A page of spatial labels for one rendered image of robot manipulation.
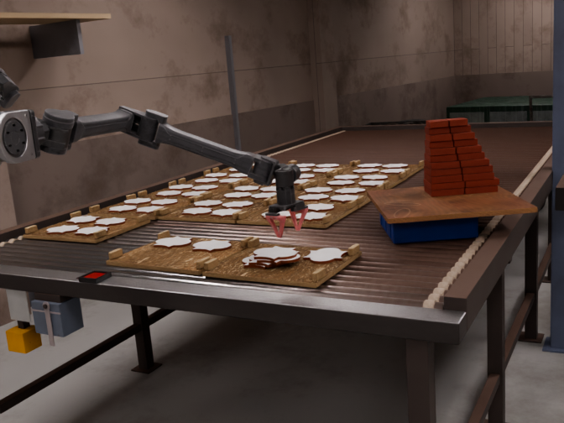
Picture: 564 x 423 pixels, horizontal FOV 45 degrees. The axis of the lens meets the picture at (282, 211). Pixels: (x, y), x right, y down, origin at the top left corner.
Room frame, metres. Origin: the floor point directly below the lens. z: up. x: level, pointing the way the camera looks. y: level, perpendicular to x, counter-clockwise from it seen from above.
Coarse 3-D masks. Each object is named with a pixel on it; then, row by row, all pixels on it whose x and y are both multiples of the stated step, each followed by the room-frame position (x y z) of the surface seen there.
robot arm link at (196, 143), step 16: (160, 112) 2.16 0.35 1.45; (160, 128) 2.12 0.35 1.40; (176, 128) 2.15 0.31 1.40; (144, 144) 2.14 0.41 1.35; (176, 144) 2.11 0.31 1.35; (192, 144) 2.10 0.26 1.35; (208, 144) 2.10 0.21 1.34; (224, 160) 2.09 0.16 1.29; (240, 160) 2.08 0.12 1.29; (256, 160) 2.08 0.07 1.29; (256, 176) 2.08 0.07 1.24
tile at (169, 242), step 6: (162, 240) 2.52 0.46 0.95; (168, 240) 2.51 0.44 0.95; (174, 240) 2.51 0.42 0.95; (180, 240) 2.50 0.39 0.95; (186, 240) 2.49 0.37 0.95; (156, 246) 2.46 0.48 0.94; (162, 246) 2.46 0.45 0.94; (168, 246) 2.43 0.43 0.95; (174, 246) 2.44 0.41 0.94; (180, 246) 2.44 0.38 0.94
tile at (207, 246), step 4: (212, 240) 2.46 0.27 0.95; (216, 240) 2.46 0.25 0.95; (196, 244) 2.42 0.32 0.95; (200, 244) 2.42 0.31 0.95; (204, 244) 2.41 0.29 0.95; (208, 244) 2.41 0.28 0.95; (212, 244) 2.40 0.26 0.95; (216, 244) 2.40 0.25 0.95; (220, 244) 2.39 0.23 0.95; (224, 244) 2.39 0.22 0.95; (228, 244) 2.38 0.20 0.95; (196, 248) 2.36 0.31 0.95; (200, 248) 2.36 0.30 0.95; (204, 248) 2.35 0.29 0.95; (208, 248) 2.35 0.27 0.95; (212, 248) 2.34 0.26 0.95; (216, 248) 2.34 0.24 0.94; (220, 248) 2.34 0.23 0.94; (224, 248) 2.35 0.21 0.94; (228, 248) 2.36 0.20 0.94; (208, 252) 2.34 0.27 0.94
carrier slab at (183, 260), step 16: (192, 240) 2.53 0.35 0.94; (208, 240) 2.51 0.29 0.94; (224, 240) 2.49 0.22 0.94; (128, 256) 2.37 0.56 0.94; (144, 256) 2.35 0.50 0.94; (160, 256) 2.33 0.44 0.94; (176, 256) 2.32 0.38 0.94; (192, 256) 2.30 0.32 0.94; (208, 256) 2.29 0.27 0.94; (224, 256) 2.27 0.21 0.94; (176, 272) 2.17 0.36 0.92; (192, 272) 2.14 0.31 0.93
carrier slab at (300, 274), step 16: (240, 256) 2.25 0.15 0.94; (304, 256) 2.19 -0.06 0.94; (352, 256) 2.15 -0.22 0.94; (208, 272) 2.10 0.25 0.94; (224, 272) 2.08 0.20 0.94; (240, 272) 2.07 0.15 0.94; (256, 272) 2.06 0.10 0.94; (272, 272) 2.05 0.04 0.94; (288, 272) 2.03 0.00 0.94; (304, 272) 2.02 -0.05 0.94; (336, 272) 2.03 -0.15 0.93
